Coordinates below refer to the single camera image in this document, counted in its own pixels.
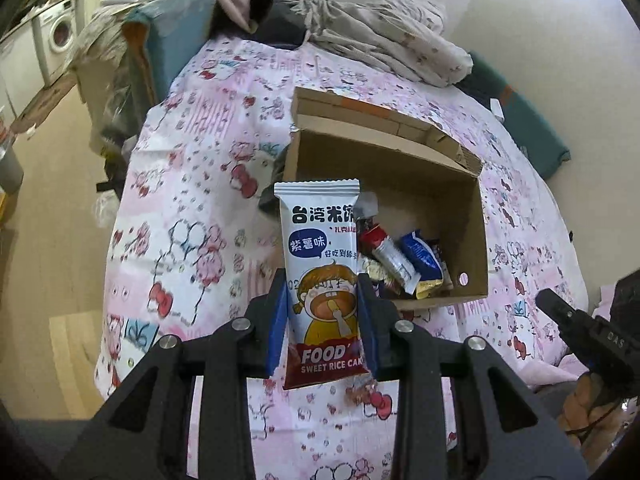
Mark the red silver snack packet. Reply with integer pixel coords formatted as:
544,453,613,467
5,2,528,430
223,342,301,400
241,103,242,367
361,226,420,295

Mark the pink cloth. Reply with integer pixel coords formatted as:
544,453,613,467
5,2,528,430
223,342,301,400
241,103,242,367
215,0,261,33

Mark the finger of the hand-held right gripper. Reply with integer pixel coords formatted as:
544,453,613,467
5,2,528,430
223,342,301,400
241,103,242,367
535,288,581,333

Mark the teal cushion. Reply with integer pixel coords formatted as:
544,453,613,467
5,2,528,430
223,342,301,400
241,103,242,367
122,0,226,106
460,52,571,178

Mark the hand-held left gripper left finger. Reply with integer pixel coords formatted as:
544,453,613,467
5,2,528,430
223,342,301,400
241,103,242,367
57,269,290,480

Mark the grey bin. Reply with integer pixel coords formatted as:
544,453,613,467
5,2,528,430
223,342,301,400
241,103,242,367
0,130,25,195

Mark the brown cardboard box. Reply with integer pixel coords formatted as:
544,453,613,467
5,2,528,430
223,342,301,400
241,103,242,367
282,86,490,301

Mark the person's right hand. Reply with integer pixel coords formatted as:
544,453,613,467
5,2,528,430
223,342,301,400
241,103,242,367
562,372,633,456

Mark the gold snack packet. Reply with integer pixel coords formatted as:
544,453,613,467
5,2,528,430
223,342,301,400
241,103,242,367
360,255,396,286

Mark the clear plastic wrap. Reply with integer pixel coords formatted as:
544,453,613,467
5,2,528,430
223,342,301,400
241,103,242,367
70,7,151,156

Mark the blue white snack packet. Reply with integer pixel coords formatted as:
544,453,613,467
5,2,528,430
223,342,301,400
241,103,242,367
399,230,448,297

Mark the white cartoon snack packet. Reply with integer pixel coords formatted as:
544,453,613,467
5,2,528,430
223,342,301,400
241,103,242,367
274,179,373,391

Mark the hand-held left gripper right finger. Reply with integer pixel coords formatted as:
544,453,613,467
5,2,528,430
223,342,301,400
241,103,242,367
356,272,588,480

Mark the white washing machine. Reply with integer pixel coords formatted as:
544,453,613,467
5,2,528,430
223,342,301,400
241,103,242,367
35,0,81,86

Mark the dark cloth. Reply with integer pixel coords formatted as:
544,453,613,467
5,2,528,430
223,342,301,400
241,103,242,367
247,0,313,48

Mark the white cabinet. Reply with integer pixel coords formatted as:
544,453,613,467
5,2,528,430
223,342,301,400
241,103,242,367
0,25,51,116

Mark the pink printed bed sheet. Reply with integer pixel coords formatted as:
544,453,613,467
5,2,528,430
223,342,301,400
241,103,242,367
97,40,591,480

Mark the beige crumpled blanket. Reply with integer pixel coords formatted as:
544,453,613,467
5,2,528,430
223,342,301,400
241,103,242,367
305,0,473,86

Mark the grey cloth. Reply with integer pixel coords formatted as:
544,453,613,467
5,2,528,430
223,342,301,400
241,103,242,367
257,157,288,216

